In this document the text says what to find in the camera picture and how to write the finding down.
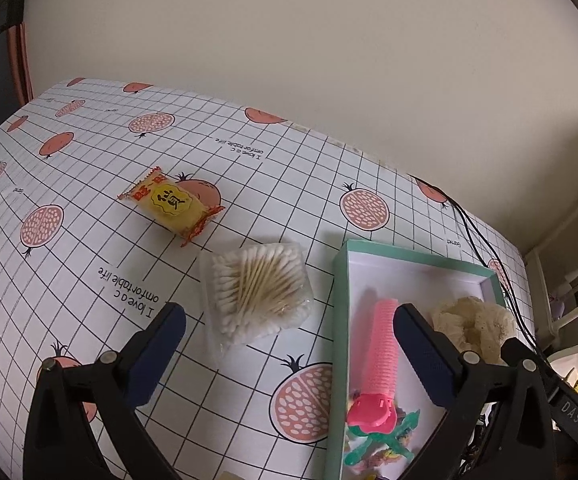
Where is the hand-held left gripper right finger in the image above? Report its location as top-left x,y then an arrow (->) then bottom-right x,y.
392,303 -> 555,480

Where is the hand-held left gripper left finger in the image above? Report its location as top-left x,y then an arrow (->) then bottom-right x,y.
23,302 -> 187,480

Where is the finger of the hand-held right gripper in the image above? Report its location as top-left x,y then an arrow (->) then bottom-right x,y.
500,337 -> 550,368

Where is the pink hair roller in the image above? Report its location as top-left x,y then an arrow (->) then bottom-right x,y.
346,297 -> 402,431

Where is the cream fluffy scrunchie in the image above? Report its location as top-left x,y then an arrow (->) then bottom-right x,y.
428,296 -> 519,366

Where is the green hair clip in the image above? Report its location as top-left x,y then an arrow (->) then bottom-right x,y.
343,409 -> 421,468

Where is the teal cardboard box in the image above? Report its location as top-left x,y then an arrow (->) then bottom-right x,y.
323,239 -> 507,480

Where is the bag of cotton swabs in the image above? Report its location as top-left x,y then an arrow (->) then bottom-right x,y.
198,241 -> 315,366

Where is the rainbow braided scrunchie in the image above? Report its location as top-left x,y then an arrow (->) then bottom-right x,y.
345,392 -> 412,476

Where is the pomegranate print grid tablecloth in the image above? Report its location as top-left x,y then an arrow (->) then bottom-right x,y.
0,77 -> 527,480

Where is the yellow snack packet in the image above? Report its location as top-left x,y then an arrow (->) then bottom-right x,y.
117,166 -> 226,248

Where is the black cable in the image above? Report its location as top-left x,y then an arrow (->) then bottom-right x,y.
408,174 -> 540,351
452,202 -> 532,341

